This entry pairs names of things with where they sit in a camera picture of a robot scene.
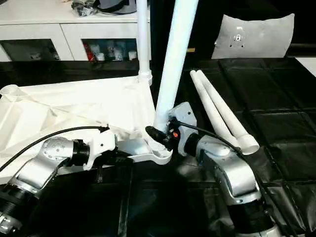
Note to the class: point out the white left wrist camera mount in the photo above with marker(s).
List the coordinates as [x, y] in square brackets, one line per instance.
[101, 145]

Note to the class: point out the small white box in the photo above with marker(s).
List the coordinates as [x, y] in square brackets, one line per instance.
[132, 55]

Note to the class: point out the black work mat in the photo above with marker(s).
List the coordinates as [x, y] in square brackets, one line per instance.
[271, 98]

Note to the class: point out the white plastic table leg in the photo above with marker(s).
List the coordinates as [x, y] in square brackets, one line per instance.
[175, 61]
[229, 111]
[144, 37]
[212, 111]

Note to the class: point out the grey bag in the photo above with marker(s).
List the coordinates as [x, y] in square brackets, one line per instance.
[116, 6]

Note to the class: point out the white cabinet with glass doors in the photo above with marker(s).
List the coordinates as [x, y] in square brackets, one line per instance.
[37, 29]

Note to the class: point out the white plastic table top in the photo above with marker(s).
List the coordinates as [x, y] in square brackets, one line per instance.
[61, 103]

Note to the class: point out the white flat board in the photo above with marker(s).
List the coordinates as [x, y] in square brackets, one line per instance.
[307, 65]

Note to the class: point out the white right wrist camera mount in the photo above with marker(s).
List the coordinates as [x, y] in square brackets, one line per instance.
[184, 113]

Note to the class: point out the red box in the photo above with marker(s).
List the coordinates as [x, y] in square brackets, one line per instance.
[87, 51]

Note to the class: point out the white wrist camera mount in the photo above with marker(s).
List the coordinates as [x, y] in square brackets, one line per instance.
[184, 113]
[101, 145]

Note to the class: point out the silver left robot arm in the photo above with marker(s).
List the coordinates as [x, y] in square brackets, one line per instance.
[42, 168]

